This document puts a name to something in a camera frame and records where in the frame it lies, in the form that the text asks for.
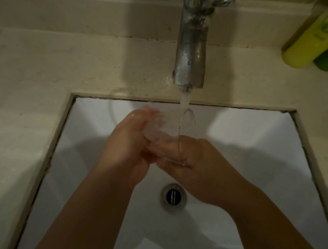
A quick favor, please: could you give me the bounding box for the white ceramic sink basin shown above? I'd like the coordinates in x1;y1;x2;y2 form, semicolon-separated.
16;95;328;249

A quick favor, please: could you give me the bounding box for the person's right forearm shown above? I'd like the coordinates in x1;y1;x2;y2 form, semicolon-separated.
224;180;316;249

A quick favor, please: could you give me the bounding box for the chrome faucet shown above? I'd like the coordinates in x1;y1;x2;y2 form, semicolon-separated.
172;0;237;93

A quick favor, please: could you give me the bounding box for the person's right hand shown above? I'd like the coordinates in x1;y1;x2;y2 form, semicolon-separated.
148;136;250;209

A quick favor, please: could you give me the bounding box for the yellow plastic bottle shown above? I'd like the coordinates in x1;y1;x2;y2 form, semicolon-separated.
282;8;328;69

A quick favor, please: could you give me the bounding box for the person's left hand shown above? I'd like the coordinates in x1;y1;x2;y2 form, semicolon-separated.
98;105;160;189

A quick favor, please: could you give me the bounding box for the clear drinking glass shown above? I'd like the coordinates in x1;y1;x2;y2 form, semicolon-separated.
143;104;197;167

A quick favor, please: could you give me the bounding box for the metal sink drain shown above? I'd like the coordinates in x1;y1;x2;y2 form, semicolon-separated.
161;183;188;210

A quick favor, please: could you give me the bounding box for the green plastic bottle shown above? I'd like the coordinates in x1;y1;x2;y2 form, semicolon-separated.
313;49;328;72

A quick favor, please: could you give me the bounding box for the person's left forearm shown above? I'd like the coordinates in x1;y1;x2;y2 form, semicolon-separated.
35;167;135;249

